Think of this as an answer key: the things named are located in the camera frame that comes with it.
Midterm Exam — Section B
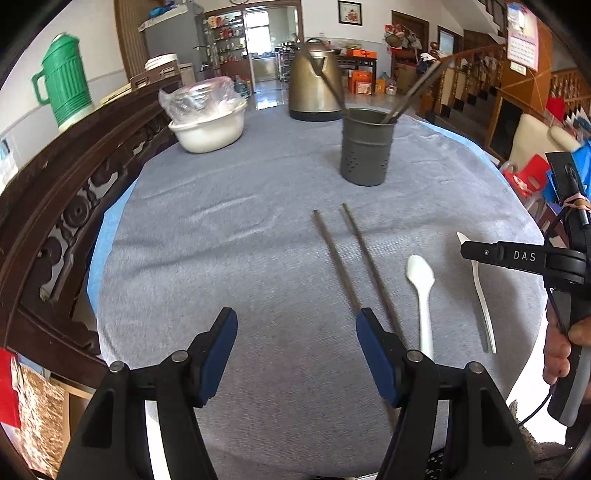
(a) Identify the black cable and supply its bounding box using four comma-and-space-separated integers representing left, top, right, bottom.
514, 382, 556, 426

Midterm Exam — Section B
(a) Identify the beige sofa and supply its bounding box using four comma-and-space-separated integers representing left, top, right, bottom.
488, 113, 583, 163

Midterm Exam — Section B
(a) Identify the pink wall calendar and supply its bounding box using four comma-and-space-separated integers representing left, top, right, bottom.
506, 2, 540, 73

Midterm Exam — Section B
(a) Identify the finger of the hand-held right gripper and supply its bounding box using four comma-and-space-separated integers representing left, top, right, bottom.
460, 240, 551, 274

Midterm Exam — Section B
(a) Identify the person's right hand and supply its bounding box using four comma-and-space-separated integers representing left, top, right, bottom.
542, 315, 591, 387

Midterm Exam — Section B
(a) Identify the framed wall picture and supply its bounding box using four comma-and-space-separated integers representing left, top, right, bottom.
337, 0, 363, 25

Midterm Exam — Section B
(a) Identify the white plastic spoon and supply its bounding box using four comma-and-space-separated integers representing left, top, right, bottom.
455, 231, 498, 354
405, 254, 436, 364

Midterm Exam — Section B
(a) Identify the grey metal utensil holder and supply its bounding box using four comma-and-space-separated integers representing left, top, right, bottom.
340, 107, 399, 187

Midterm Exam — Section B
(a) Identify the grey tablecloth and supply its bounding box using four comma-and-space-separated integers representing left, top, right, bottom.
94, 108, 549, 479

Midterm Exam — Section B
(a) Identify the white rice cooker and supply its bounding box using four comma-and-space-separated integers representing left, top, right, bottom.
144, 54, 179, 71

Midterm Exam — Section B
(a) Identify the grey refrigerator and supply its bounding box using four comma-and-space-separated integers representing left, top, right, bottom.
140, 2, 209, 79

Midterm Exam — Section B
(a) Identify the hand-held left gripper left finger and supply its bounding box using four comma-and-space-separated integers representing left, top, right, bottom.
57, 308, 239, 480

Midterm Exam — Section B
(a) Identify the brass electric kettle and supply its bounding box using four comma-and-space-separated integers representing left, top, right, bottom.
288, 37, 345, 123

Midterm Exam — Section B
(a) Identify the red cloth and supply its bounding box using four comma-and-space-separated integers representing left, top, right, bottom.
0, 348, 22, 428

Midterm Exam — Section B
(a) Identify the wooden stair railing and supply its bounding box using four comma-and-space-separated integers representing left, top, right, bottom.
417, 43, 591, 136

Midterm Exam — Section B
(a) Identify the green thermos jug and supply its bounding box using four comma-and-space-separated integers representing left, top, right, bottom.
31, 32, 96, 131

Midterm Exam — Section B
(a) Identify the dark wooden side table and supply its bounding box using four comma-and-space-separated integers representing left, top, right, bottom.
338, 54, 378, 71

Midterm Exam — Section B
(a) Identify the red plastic chair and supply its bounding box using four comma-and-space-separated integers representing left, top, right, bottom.
501, 154, 550, 205

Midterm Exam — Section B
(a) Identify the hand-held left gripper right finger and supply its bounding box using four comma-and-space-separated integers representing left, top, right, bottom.
356, 308, 539, 480

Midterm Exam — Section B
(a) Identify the white plastic basin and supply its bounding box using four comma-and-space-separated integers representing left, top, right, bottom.
168, 99, 248, 155

